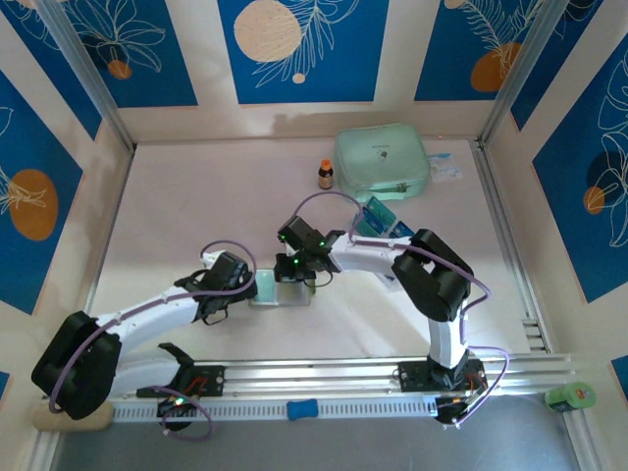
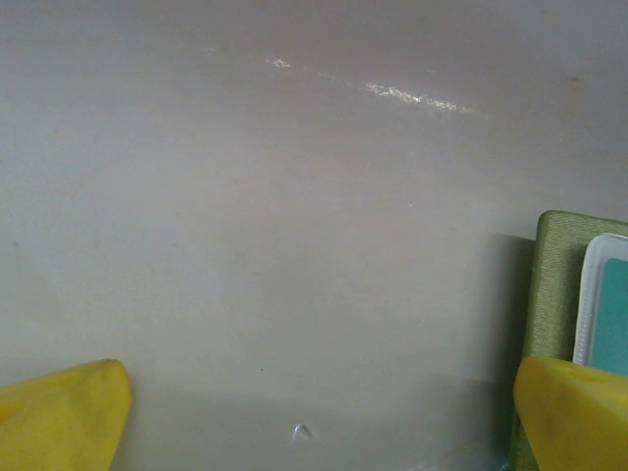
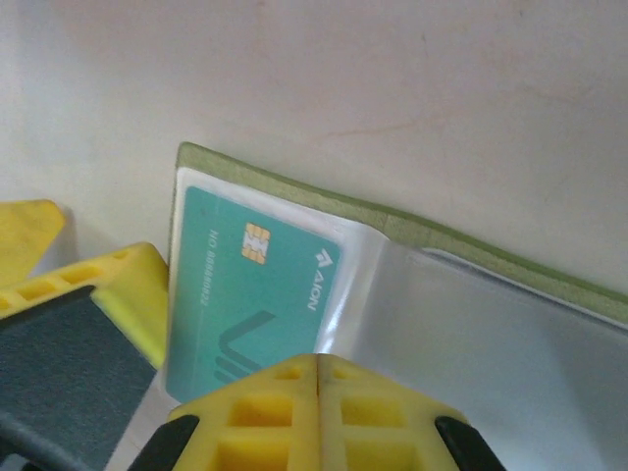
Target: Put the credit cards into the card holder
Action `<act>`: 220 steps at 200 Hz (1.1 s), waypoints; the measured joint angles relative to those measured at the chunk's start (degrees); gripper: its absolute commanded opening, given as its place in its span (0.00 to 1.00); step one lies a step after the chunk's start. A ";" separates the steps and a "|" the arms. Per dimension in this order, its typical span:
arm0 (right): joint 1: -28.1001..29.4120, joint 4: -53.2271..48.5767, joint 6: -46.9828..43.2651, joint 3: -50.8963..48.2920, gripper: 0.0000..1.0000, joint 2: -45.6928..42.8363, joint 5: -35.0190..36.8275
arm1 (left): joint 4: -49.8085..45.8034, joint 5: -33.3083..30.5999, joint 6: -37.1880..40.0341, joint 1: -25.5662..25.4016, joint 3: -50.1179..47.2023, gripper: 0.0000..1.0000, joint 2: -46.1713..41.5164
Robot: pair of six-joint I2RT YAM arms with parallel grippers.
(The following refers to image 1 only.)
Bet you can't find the black controller board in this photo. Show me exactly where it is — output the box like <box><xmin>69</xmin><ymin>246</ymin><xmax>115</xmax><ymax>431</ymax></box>
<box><xmin>435</xmin><ymin>375</ymin><xmax>487</xmax><ymax>427</ymax></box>
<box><xmin>156</xmin><ymin>391</ymin><xmax>200</xmax><ymax>419</ymax></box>

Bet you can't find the teal credit card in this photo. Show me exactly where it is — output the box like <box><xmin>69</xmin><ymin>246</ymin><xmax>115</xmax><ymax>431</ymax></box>
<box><xmin>256</xmin><ymin>271</ymin><xmax>277</xmax><ymax>304</ymax></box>
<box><xmin>361</xmin><ymin>196</ymin><xmax>396</xmax><ymax>222</ymax></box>
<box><xmin>350</xmin><ymin>211</ymin><xmax>389</xmax><ymax>236</ymax></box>

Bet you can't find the slotted cable duct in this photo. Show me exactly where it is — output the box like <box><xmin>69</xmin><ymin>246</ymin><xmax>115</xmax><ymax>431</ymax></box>
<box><xmin>111</xmin><ymin>395</ymin><xmax>439</xmax><ymax>423</ymax></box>

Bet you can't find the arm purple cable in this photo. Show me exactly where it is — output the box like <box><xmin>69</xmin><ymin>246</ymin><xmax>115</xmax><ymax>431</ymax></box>
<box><xmin>48</xmin><ymin>238</ymin><xmax>259</xmax><ymax>439</ymax></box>
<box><xmin>287</xmin><ymin>190</ymin><xmax>509</xmax><ymax>428</ymax></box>

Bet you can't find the blue plastic clip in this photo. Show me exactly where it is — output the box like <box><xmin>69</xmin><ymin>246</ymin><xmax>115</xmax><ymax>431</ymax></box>
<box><xmin>286</xmin><ymin>399</ymin><xmax>320</xmax><ymax>422</ymax></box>

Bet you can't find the aluminium side rail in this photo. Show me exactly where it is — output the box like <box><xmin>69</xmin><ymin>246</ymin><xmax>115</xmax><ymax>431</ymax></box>
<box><xmin>80</xmin><ymin>146</ymin><xmax>136</xmax><ymax>320</ymax></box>
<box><xmin>473</xmin><ymin>139</ymin><xmax>553</xmax><ymax>354</ymax></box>

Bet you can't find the mint green zipper pouch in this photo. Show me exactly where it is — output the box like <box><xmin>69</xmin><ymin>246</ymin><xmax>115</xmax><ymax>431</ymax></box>
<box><xmin>335</xmin><ymin>122</ymin><xmax>433</xmax><ymax>204</ymax></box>

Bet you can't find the green card holder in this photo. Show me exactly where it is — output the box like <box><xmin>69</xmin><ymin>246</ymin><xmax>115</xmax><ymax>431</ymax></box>
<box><xmin>248</xmin><ymin>267</ymin><xmax>314</xmax><ymax>309</ymax></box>

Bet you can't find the blue white sachet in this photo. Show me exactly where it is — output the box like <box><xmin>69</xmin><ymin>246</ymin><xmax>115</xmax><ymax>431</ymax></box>
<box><xmin>426</xmin><ymin>152</ymin><xmax>465</xmax><ymax>184</ymax></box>

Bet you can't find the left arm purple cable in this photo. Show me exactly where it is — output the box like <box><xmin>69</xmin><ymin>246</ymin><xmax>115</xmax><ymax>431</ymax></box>
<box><xmin>48</xmin><ymin>238</ymin><xmax>259</xmax><ymax>439</ymax></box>

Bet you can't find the brown bottle orange cap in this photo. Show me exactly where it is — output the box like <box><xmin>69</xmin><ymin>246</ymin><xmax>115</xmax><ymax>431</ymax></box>
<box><xmin>317</xmin><ymin>159</ymin><xmax>337</xmax><ymax>191</ymax></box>

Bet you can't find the clear acrylic card stand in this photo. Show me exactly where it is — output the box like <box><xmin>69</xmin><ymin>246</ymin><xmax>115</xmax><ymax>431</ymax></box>
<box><xmin>348</xmin><ymin>195</ymin><xmax>418</xmax><ymax>287</ymax></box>

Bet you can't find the green tape roll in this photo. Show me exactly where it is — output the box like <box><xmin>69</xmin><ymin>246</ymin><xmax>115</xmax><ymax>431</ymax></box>
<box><xmin>544</xmin><ymin>381</ymin><xmax>598</xmax><ymax>412</ymax></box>

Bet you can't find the aluminium frame post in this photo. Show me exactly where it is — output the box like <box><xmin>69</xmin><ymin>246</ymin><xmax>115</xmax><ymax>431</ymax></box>
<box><xmin>476</xmin><ymin>0</ymin><xmax>607</xmax><ymax>148</ymax></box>
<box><xmin>36</xmin><ymin>0</ymin><xmax>137</xmax><ymax>151</ymax></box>

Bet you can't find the beige foam block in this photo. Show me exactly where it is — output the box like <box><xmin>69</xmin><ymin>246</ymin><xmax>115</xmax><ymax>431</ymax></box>
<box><xmin>31</xmin><ymin>406</ymin><xmax>115</xmax><ymax>433</ymax></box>

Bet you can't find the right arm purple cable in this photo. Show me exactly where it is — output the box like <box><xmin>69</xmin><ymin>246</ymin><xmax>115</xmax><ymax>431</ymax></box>
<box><xmin>287</xmin><ymin>190</ymin><xmax>509</xmax><ymax>428</ymax></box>

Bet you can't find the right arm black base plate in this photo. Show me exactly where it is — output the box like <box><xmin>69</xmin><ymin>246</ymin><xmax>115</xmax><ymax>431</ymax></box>
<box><xmin>397</xmin><ymin>359</ymin><xmax>487</xmax><ymax>393</ymax></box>

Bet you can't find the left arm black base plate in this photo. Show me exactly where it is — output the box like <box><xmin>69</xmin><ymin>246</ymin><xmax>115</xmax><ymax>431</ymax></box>
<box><xmin>135</xmin><ymin>364</ymin><xmax>227</xmax><ymax>399</ymax></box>

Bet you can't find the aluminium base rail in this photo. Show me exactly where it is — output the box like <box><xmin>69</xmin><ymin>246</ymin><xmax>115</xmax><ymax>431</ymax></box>
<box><xmin>41</xmin><ymin>352</ymin><xmax>578</xmax><ymax>401</ymax></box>

